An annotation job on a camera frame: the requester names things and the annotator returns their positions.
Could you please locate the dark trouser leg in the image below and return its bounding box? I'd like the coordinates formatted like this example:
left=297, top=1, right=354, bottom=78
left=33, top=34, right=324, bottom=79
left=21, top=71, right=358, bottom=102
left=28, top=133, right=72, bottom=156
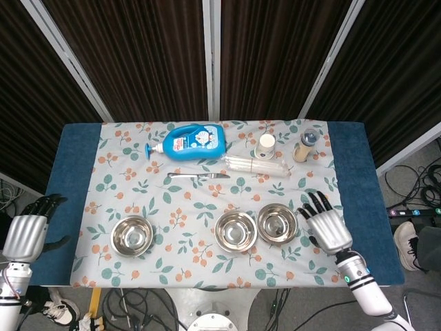
left=415, top=225, right=441, bottom=273

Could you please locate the red arm wire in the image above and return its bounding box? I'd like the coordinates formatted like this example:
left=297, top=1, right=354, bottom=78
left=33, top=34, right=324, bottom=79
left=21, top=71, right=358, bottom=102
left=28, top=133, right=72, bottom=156
left=3, top=268, right=22, bottom=301

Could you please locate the stainless steel bowl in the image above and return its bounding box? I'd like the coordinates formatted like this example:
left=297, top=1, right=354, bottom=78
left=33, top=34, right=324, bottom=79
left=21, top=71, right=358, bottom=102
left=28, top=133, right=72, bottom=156
left=214, top=210, right=258, bottom=254
left=256, top=203, right=299, bottom=245
left=110, top=215, right=155, bottom=259

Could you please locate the blue table cover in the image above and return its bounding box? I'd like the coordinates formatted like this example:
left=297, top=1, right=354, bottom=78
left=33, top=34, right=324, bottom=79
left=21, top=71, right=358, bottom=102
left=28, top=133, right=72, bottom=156
left=29, top=121, right=406, bottom=287

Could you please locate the black and white sneaker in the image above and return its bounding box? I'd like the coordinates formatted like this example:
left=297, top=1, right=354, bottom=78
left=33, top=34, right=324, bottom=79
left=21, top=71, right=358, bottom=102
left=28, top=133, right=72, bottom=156
left=43, top=288, right=81, bottom=325

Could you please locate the blue pump soap bottle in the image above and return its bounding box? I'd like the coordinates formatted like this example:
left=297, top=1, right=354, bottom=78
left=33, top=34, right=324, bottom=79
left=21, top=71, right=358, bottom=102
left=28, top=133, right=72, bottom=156
left=144, top=123, right=228, bottom=162

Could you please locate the floral paper cup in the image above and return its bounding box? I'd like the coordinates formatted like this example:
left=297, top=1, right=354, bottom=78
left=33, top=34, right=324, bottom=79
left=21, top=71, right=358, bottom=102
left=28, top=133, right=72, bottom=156
left=254, top=133, right=276, bottom=160

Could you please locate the black floor cable bundle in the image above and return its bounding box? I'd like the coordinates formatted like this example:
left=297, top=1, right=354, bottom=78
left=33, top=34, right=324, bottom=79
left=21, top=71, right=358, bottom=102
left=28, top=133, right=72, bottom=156
left=103, top=288, right=182, bottom=331
left=384, top=163, right=441, bottom=208

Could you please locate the floral white tablecloth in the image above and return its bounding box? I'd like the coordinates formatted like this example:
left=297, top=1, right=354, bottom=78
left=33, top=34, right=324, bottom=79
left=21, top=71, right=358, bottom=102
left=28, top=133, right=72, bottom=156
left=70, top=119, right=345, bottom=289

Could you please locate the black power strip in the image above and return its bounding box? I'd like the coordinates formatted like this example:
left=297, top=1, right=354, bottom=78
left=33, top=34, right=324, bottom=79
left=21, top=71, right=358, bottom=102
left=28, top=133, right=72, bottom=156
left=386, top=205, right=441, bottom=219

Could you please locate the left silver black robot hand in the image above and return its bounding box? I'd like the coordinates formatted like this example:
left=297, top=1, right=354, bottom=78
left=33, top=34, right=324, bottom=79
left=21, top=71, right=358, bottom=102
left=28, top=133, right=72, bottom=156
left=1, top=193, right=72, bottom=265

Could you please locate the white yellow shoe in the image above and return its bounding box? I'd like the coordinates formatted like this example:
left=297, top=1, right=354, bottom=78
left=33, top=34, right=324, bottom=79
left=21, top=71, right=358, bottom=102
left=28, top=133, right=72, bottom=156
left=78, top=311, right=105, bottom=331

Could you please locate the stainless steel table knife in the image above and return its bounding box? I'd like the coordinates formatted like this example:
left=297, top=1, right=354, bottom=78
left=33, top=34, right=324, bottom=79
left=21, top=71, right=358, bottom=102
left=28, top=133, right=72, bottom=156
left=167, top=172, right=231, bottom=180

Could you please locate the pack of white straws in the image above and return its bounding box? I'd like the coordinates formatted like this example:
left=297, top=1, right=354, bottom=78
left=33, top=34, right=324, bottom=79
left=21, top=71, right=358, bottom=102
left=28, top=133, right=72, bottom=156
left=223, top=154, right=293, bottom=179

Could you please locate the dark brown partition panel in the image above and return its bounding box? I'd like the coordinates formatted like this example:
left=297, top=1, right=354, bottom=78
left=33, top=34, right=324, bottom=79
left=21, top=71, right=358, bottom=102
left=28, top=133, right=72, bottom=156
left=0, top=0, right=114, bottom=183
left=41, top=0, right=212, bottom=123
left=298, top=0, right=441, bottom=175
left=212, top=0, right=366, bottom=121

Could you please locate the grey floor cable bundle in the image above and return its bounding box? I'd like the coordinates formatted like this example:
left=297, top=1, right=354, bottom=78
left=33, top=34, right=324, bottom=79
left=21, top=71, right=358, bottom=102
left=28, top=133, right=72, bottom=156
left=0, top=179, right=20, bottom=211

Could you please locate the beige sauce bottle blue cap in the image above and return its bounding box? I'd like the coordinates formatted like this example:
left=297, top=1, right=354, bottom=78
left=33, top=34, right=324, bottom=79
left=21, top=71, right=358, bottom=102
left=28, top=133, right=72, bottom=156
left=292, top=127, right=321, bottom=163

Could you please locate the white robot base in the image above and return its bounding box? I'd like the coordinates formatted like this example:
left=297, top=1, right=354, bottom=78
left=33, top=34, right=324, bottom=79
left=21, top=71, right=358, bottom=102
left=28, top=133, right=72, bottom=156
left=164, top=288, right=265, bottom=331

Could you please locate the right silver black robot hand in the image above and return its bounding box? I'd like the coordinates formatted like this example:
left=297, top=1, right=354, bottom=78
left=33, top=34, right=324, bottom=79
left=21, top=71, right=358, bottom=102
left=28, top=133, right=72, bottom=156
left=296, top=191, right=354, bottom=257

